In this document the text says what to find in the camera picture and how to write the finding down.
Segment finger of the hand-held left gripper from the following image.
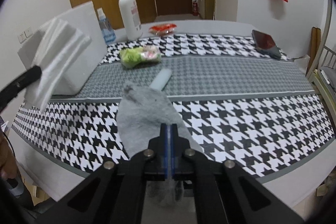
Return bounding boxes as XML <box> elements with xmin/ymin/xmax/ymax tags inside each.
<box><xmin>0</xmin><ymin>65</ymin><xmax>42</xmax><ymax>110</ymax></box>

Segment red snack packet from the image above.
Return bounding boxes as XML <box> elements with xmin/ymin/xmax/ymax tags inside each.
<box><xmin>149</xmin><ymin>22</ymin><xmax>177</xmax><ymax>35</ymax></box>

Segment metal bunk bed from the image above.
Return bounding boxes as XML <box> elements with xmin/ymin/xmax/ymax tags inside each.
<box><xmin>306</xmin><ymin>0</ymin><xmax>336</xmax><ymax>98</ymax></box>

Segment white cloth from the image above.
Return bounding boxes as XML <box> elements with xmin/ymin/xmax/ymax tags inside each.
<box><xmin>25</xmin><ymin>17</ymin><xmax>92</xmax><ymax>113</ymax></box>

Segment white pump bottle red cap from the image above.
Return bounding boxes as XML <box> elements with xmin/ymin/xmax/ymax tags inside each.
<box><xmin>113</xmin><ymin>0</ymin><xmax>143</xmax><ymax>41</ymax></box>

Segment person's left hand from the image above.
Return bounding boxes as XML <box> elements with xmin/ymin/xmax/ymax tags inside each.
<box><xmin>0</xmin><ymin>132</ymin><xmax>17</xmax><ymax>180</ymax></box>

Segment white foam box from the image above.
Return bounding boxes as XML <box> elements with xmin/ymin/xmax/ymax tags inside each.
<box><xmin>17</xmin><ymin>0</ymin><xmax>108</xmax><ymax>95</ymax></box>

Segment black smartphone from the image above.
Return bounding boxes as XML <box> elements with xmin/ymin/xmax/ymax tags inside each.
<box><xmin>251</xmin><ymin>29</ymin><xmax>281</xmax><ymax>60</ymax></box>

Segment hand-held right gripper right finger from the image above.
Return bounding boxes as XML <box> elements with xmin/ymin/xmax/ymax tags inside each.
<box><xmin>169</xmin><ymin>124</ymin><xmax>305</xmax><ymax>224</ymax></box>

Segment grey sock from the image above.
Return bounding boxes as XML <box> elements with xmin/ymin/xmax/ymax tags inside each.
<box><xmin>115</xmin><ymin>81</ymin><xmax>204</xmax><ymax>207</ymax></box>

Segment leaning wooden boards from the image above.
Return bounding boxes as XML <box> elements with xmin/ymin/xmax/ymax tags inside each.
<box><xmin>311</xmin><ymin>27</ymin><xmax>321</xmax><ymax>67</ymax></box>

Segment blue water bottle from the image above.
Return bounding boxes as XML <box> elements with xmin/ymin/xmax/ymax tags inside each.
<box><xmin>97</xmin><ymin>8</ymin><xmax>116</xmax><ymax>44</ymax></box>

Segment green tissue packet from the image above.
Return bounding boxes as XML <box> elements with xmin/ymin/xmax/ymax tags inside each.
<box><xmin>119</xmin><ymin>46</ymin><xmax>162</xmax><ymax>69</ymax></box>

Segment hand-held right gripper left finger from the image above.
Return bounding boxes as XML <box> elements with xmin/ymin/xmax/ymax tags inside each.
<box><xmin>34</xmin><ymin>123</ymin><xmax>169</xmax><ymax>224</ymax></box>

